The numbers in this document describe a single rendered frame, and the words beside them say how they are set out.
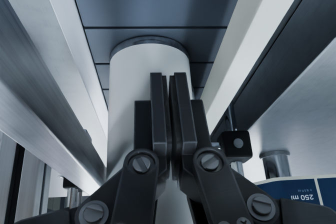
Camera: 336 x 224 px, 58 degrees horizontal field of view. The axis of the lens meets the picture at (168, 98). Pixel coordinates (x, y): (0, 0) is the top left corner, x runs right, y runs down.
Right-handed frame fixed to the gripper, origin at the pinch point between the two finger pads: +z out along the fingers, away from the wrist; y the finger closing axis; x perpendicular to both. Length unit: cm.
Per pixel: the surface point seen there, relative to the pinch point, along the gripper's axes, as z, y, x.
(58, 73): 15.8, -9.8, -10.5
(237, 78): 3.0, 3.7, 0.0
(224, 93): 3.7, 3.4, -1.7
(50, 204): 238, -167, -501
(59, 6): 6.1, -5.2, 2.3
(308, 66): 8.2, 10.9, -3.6
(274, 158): 15.6, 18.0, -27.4
